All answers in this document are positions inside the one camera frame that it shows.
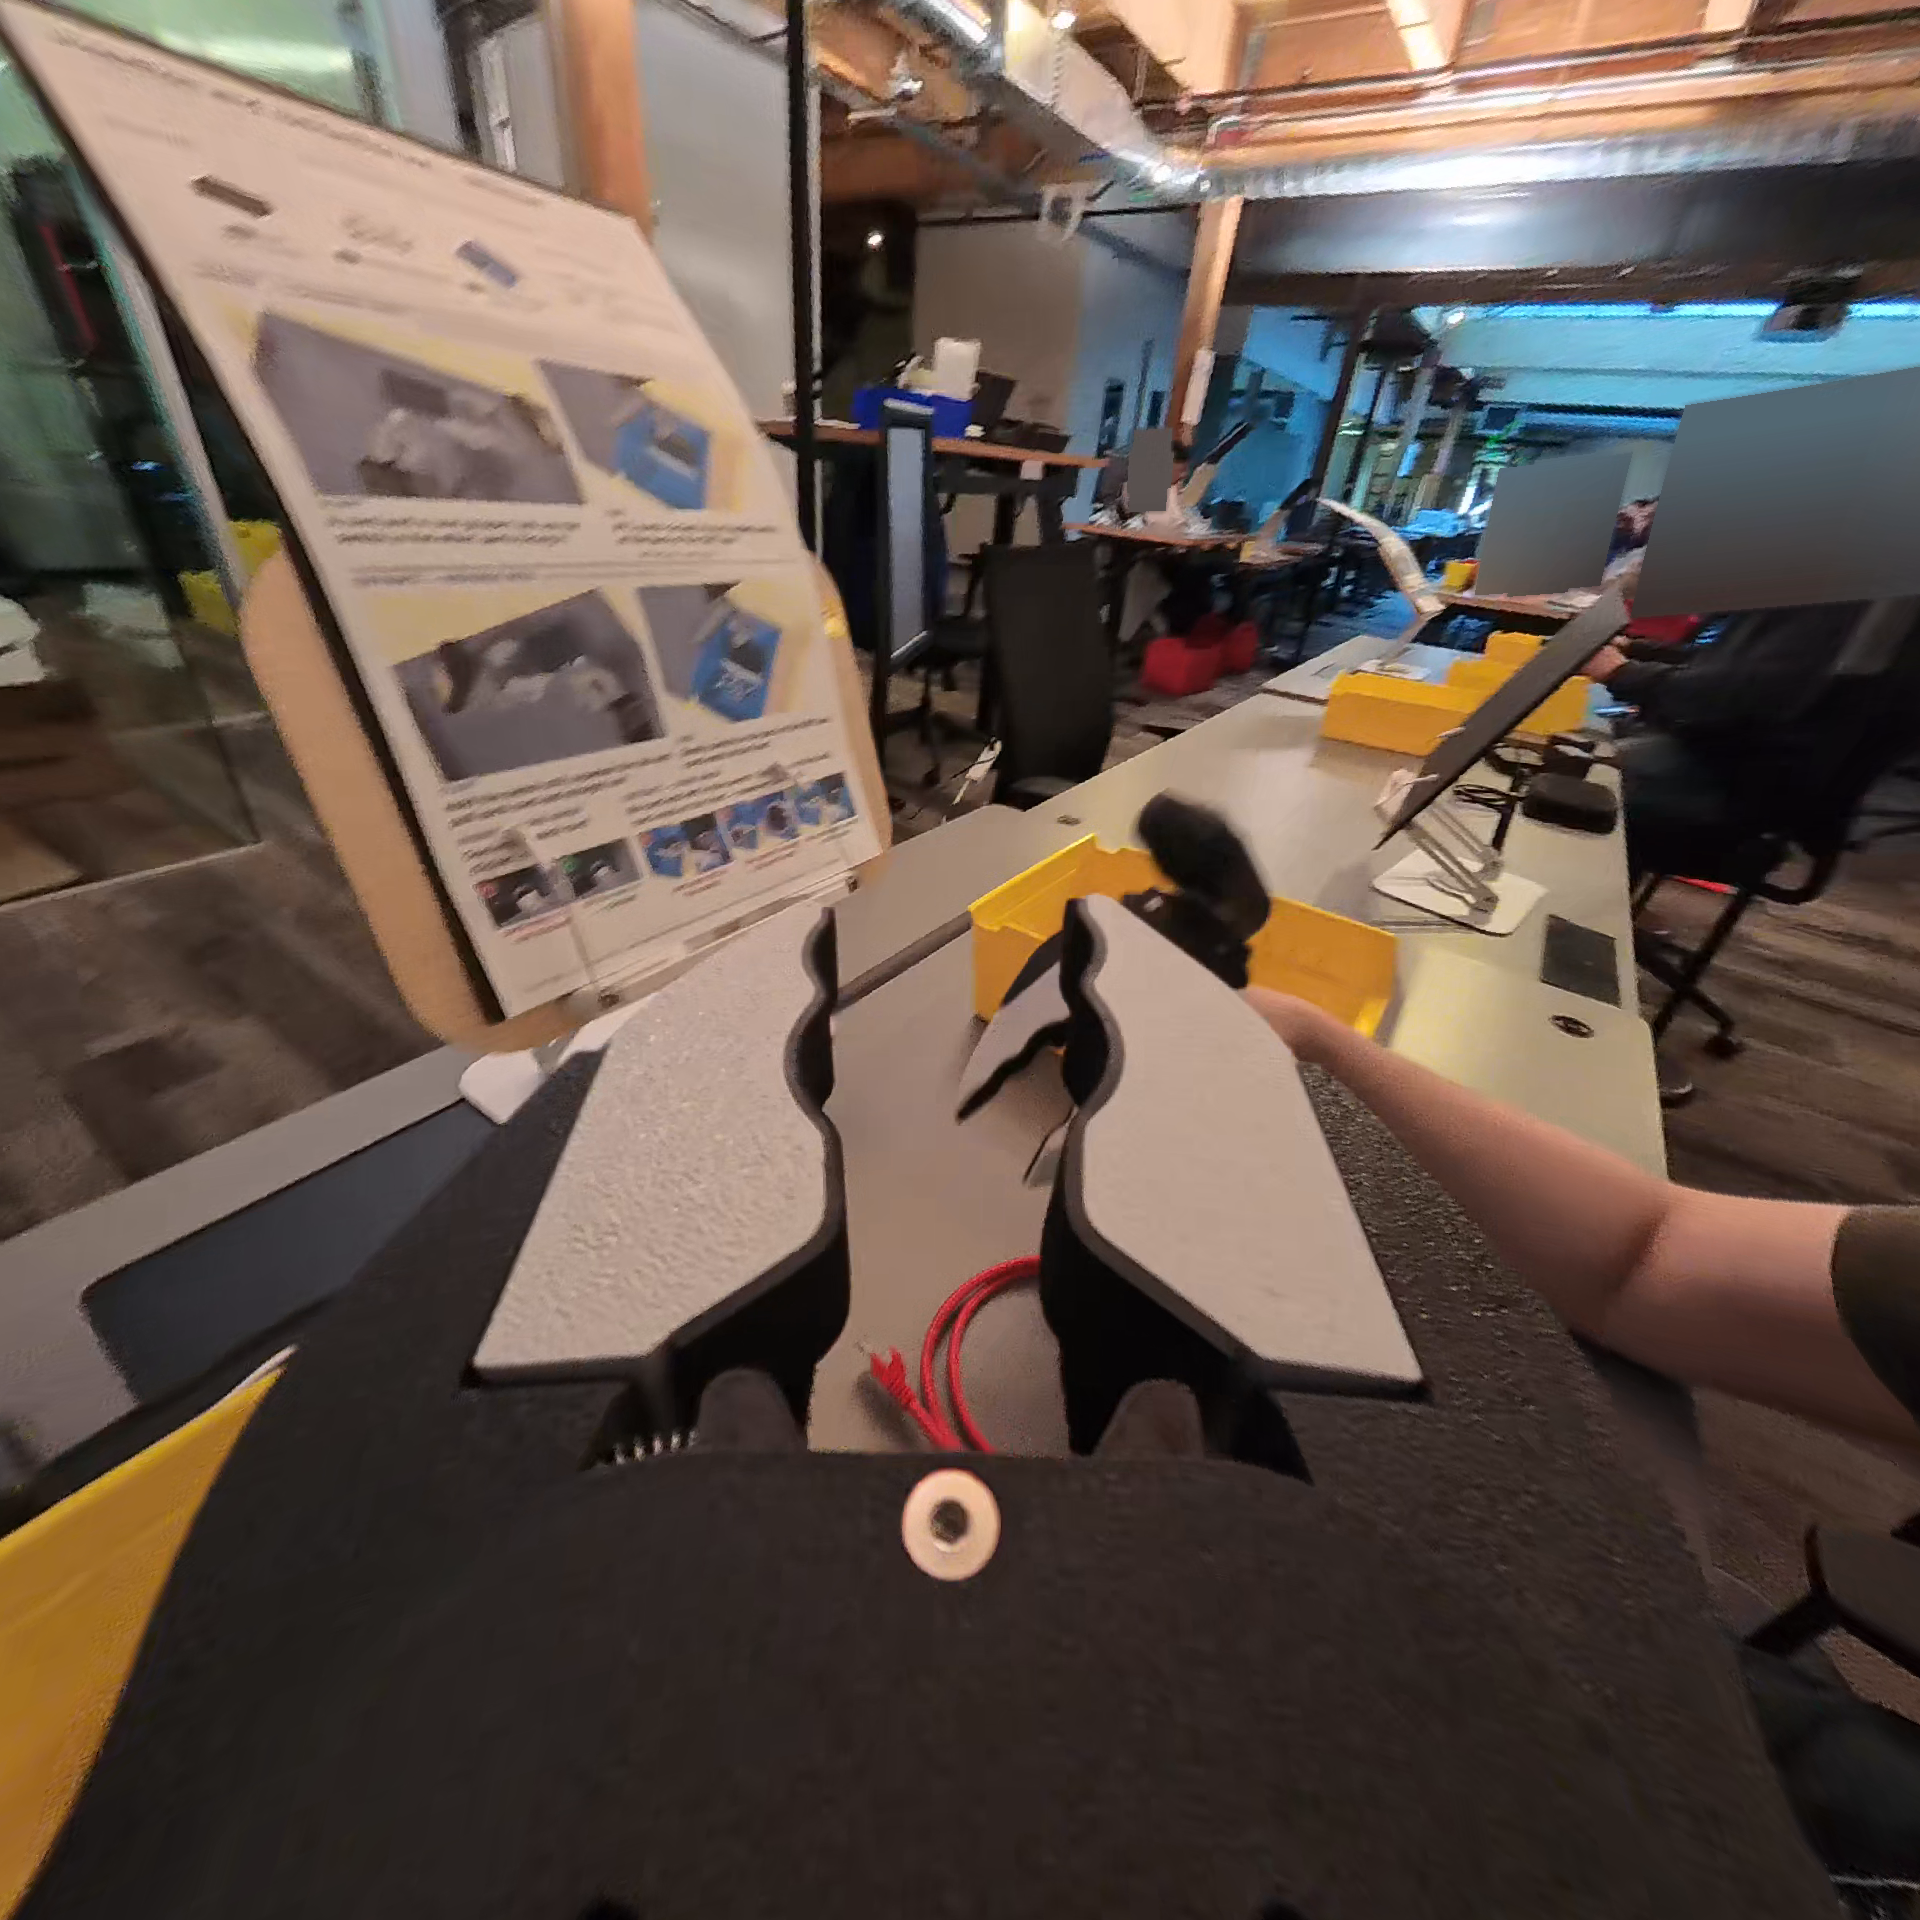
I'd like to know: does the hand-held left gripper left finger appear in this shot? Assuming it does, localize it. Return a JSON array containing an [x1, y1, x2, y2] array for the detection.
[[470, 902, 853, 1444]]

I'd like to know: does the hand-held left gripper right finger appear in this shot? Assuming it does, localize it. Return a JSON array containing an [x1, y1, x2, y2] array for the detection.
[[1039, 895, 1426, 1444]]

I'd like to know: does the red ethernet cable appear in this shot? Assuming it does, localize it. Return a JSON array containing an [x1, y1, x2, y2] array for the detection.
[[855, 1256, 1044, 1448]]

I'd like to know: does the person's right forearm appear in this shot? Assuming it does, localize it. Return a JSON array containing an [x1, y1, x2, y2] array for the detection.
[[1240, 982, 1920, 1453]]

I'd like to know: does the black office chair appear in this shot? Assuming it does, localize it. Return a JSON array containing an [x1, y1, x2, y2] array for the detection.
[[983, 540, 1120, 808], [1628, 720, 1920, 1051]]

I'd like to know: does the black document board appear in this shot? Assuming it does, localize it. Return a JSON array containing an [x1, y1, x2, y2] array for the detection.
[[1375, 582, 1634, 852]]

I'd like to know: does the white sheet on stand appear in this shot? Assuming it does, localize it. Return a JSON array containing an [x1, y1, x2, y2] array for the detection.
[[1276, 479, 1442, 616]]

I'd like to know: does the black flat panel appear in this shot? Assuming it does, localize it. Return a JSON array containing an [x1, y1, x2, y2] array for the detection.
[[82, 1102, 505, 1397]]

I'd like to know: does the grey standing panel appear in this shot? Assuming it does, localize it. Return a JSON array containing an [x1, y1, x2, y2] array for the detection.
[[872, 404, 943, 670]]

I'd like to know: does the wooden standing desk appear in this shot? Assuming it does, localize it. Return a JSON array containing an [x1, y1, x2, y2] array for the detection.
[[760, 421, 1113, 593]]

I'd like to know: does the printed instruction sheet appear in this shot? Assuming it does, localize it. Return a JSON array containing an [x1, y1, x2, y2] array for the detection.
[[0, 0, 886, 1021]]

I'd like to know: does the black metal pole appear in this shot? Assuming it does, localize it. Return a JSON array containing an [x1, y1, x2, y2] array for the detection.
[[784, 0, 825, 558]]

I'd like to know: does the metal ceiling duct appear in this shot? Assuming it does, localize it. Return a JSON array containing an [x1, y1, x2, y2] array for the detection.
[[900, 0, 1201, 196]]

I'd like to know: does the wooden post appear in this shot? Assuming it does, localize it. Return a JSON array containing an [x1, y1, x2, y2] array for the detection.
[[554, 0, 654, 227]]

